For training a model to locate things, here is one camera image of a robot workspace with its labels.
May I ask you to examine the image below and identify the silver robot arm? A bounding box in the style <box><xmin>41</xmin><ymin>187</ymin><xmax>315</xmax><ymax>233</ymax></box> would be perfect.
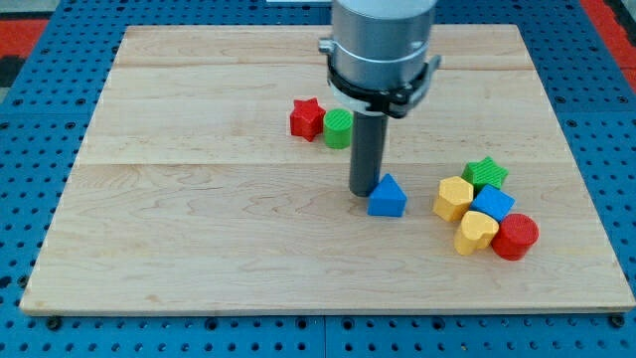
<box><xmin>319</xmin><ymin>0</ymin><xmax>441</xmax><ymax>118</ymax></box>

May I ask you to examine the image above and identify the red star block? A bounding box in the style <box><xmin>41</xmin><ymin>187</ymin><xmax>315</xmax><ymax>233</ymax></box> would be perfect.
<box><xmin>289</xmin><ymin>97</ymin><xmax>326</xmax><ymax>142</ymax></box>

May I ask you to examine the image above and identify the yellow hexagon block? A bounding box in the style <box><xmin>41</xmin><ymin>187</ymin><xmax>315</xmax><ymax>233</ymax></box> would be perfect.
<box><xmin>432</xmin><ymin>176</ymin><xmax>474</xmax><ymax>222</ymax></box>

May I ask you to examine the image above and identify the green star block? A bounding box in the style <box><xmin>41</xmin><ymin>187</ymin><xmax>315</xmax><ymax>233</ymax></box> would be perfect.
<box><xmin>461</xmin><ymin>156</ymin><xmax>509</xmax><ymax>194</ymax></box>

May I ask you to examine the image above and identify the green cylinder block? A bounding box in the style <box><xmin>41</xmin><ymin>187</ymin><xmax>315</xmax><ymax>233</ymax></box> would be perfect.
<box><xmin>323</xmin><ymin>108</ymin><xmax>353</xmax><ymax>149</ymax></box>

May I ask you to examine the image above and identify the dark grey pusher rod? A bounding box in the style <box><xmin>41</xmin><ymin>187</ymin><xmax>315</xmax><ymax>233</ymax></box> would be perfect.
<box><xmin>349</xmin><ymin>112</ymin><xmax>388</xmax><ymax>197</ymax></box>

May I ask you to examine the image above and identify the blue triangle block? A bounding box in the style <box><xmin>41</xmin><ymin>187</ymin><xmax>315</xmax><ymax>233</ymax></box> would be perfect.
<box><xmin>367</xmin><ymin>173</ymin><xmax>407</xmax><ymax>217</ymax></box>

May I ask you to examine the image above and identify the wooden board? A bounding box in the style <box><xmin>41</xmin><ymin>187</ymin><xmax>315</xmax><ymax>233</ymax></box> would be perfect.
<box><xmin>20</xmin><ymin>25</ymin><xmax>635</xmax><ymax>316</ymax></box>

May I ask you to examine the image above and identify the yellow heart block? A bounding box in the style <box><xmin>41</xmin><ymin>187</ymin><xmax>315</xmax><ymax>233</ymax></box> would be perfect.
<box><xmin>453</xmin><ymin>211</ymin><xmax>500</xmax><ymax>256</ymax></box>

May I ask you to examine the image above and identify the blue cube block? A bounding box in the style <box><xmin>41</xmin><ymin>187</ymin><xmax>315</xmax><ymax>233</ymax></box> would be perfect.
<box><xmin>469</xmin><ymin>184</ymin><xmax>516</xmax><ymax>222</ymax></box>

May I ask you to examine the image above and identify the red cylinder block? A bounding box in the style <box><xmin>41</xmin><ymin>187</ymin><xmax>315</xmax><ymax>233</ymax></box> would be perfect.
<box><xmin>491</xmin><ymin>213</ymin><xmax>540</xmax><ymax>261</ymax></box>

